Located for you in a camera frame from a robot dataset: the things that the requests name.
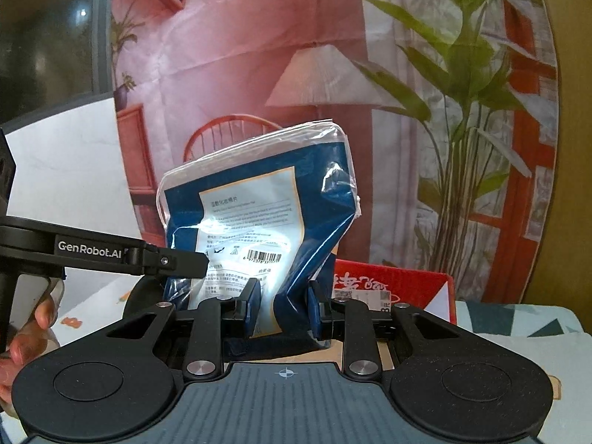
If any blue packet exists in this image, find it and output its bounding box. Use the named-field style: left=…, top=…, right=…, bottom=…
left=156, top=119, right=362, bottom=339

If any person's left hand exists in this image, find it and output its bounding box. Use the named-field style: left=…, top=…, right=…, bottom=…
left=0, top=281, right=64, bottom=419

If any teal patterned blanket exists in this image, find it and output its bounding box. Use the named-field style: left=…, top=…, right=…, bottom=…
left=455, top=300, right=584, bottom=408

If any dark glass window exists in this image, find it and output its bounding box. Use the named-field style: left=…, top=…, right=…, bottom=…
left=0, top=0, right=114, bottom=127

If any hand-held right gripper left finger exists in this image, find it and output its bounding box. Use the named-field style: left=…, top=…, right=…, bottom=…
left=105, top=277, right=262, bottom=383

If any printed wall cloth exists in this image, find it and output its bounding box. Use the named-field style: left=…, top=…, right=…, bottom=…
left=111, top=0, right=558, bottom=325

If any red cardboard box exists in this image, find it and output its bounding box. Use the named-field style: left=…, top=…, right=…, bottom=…
left=330, top=259, right=458, bottom=330

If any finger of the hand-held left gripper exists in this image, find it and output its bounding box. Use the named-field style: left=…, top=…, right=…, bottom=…
left=124, top=242, right=210, bottom=281

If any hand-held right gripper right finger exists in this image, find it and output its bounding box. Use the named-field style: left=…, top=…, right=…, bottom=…
left=306, top=278, right=463, bottom=383

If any white printed sheet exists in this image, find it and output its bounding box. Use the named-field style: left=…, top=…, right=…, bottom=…
left=44, top=279, right=141, bottom=349

